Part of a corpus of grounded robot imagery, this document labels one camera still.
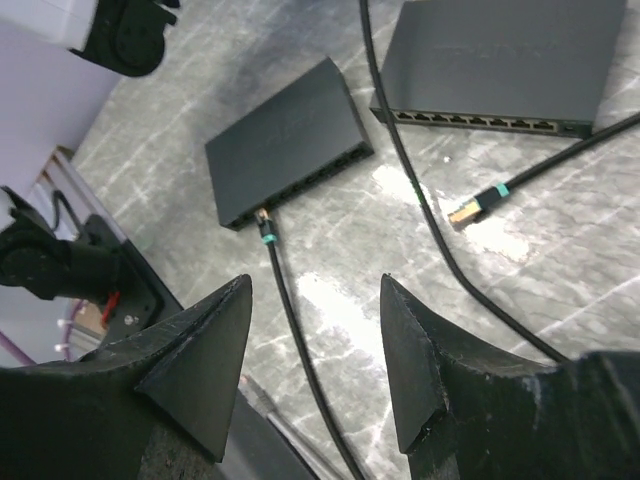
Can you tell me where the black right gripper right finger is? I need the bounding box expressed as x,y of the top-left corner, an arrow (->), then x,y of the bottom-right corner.
380,275 -> 639,479

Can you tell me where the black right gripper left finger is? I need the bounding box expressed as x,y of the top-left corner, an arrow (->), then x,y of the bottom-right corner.
1,274 -> 252,479

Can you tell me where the black cable with teal plug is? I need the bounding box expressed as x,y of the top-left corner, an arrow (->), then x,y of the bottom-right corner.
254,207 -> 369,480

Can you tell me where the black network switch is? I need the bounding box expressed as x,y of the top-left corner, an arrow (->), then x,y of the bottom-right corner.
205,58 -> 374,230
380,0 -> 627,138

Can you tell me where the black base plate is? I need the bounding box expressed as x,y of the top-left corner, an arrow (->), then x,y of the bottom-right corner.
90,216 -> 315,479

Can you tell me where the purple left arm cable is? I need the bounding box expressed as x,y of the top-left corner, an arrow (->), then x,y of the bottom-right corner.
0,299 -> 89,366

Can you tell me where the aluminium rail frame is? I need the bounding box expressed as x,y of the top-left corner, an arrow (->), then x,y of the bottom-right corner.
27,146 -> 128,244

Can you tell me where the black power cable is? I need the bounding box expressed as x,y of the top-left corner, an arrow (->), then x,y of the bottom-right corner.
358,0 -> 569,364

